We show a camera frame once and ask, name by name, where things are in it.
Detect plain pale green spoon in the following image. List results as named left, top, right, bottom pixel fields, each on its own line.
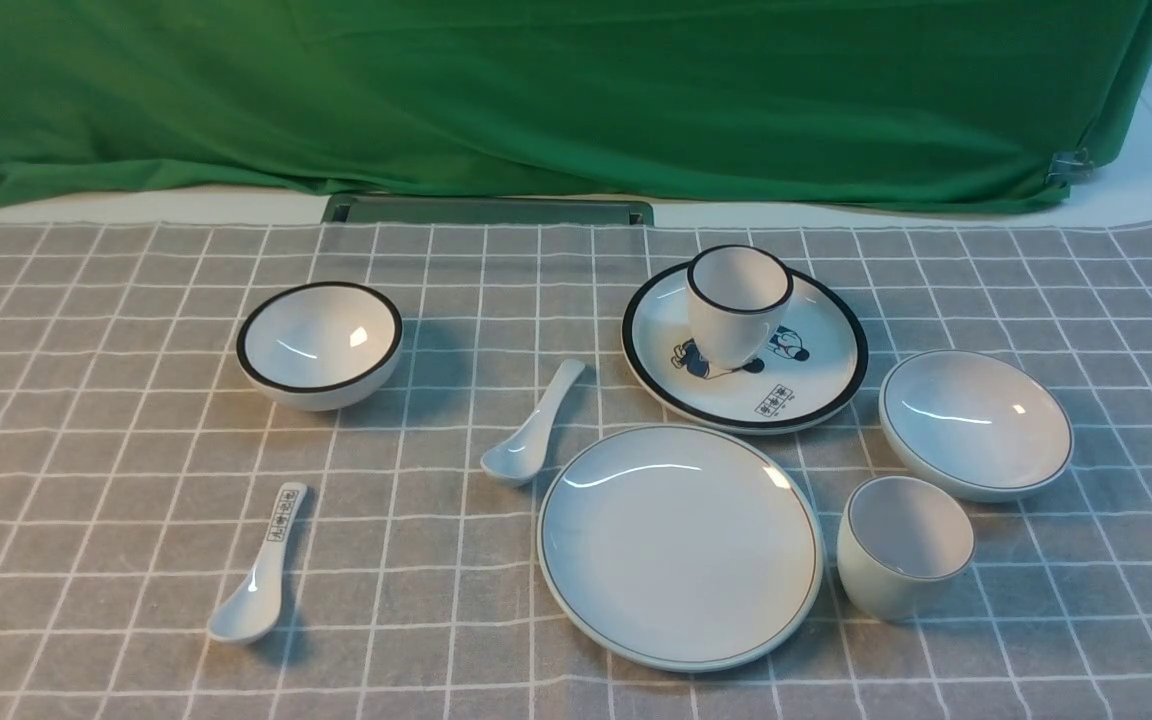
left=480, top=359, right=588, bottom=487

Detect pale green cup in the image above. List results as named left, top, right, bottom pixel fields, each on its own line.
left=836, top=475, right=977, bottom=623

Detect pale green shallow bowl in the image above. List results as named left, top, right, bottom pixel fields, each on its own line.
left=878, top=350, right=1074, bottom=503

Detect black-rimmed white cup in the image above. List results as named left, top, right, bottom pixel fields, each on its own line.
left=685, top=245, right=794, bottom=372

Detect pale green large plate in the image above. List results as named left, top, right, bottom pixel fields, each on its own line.
left=536, top=424, right=826, bottom=674

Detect black-rimmed cartoon plate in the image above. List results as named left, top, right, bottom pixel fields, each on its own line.
left=621, top=263, right=869, bottom=435

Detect black-rimmed white bowl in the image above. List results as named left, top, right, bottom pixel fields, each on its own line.
left=236, top=281, right=404, bottom=414

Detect white spoon with characters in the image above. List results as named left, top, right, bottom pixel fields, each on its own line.
left=206, top=482, right=308, bottom=644

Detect green backdrop cloth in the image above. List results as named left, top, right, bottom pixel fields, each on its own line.
left=0, top=1, right=1152, bottom=214

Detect metal binder clip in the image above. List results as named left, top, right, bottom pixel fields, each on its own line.
left=1044, top=147, right=1097, bottom=185

